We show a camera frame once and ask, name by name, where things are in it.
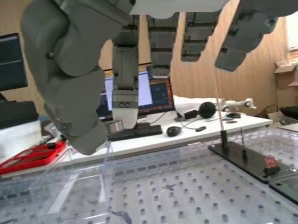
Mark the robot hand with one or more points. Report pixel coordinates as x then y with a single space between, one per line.
70 66

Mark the computer screen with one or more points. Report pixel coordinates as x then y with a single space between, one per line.
154 95
10 63

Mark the black keyboard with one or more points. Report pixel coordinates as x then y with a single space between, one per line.
141 130

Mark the red tray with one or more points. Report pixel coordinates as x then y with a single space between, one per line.
26 160

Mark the black computer mouse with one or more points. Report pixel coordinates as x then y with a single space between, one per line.
173 131

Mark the white desk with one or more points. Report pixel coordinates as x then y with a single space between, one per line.
177 140

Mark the thin stick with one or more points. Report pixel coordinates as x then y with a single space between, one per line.
218 100

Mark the clear box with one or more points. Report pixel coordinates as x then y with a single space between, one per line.
106 186

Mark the small white jointed device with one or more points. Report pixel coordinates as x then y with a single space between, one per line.
236 104

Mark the black plate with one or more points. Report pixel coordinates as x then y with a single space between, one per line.
247 160
287 188

